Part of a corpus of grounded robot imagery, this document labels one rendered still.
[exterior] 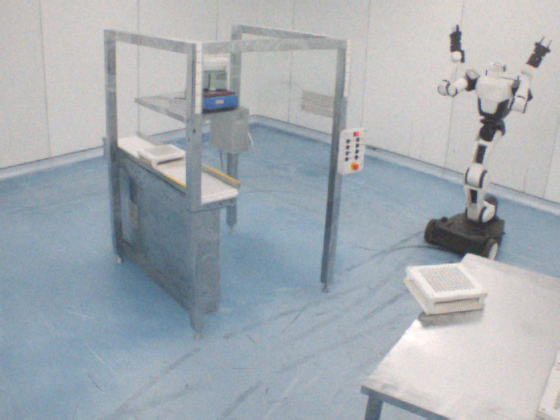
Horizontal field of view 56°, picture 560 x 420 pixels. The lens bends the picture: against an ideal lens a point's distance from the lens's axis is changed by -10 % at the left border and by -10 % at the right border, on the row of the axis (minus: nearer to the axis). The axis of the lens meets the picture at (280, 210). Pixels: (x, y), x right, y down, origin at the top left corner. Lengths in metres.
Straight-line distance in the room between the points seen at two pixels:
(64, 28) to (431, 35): 3.89
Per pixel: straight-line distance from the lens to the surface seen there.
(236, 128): 2.98
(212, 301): 3.48
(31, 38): 6.14
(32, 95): 6.20
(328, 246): 3.63
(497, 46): 5.97
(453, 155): 6.31
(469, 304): 2.16
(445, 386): 1.77
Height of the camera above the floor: 1.89
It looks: 22 degrees down
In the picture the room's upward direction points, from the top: 3 degrees clockwise
